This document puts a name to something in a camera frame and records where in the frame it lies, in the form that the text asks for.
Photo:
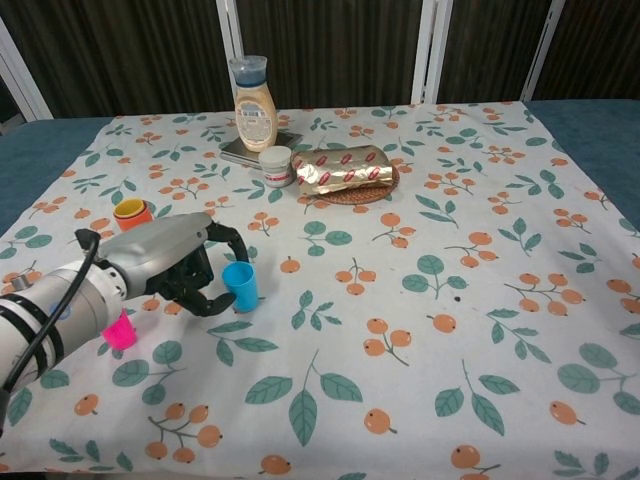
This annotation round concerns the brown woven basket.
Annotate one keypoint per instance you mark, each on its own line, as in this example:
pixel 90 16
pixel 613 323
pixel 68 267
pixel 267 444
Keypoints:
pixel 360 195

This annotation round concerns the pink plastic cup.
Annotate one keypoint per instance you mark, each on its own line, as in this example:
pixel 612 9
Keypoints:
pixel 120 332

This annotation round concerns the orange plastic cup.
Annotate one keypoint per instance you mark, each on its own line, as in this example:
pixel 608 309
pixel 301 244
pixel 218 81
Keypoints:
pixel 137 222

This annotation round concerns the gold foil snack bag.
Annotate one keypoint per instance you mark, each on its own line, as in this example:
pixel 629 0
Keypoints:
pixel 340 167

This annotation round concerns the yellow plastic cup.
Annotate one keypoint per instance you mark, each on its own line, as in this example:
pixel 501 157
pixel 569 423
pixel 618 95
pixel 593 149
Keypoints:
pixel 127 207

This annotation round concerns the small white jar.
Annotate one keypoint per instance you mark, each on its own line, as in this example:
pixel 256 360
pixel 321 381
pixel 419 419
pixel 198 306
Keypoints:
pixel 276 167

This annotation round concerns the beige sauce bottle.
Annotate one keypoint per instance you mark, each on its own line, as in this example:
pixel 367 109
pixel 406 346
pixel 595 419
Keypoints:
pixel 255 115

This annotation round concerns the dark folding screen panel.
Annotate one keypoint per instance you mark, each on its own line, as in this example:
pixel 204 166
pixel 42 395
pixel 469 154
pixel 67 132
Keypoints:
pixel 125 50
pixel 485 50
pixel 330 50
pixel 590 50

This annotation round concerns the light blue plastic cup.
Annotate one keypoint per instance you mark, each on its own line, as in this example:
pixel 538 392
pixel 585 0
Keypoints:
pixel 242 290

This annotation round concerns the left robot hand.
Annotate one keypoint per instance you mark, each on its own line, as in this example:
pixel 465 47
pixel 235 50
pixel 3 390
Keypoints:
pixel 150 250

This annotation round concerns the floral print tablecloth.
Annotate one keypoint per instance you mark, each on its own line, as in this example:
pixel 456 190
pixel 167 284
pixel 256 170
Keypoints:
pixel 400 325

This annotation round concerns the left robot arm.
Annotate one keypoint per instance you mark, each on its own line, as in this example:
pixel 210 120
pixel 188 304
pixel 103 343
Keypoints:
pixel 65 310

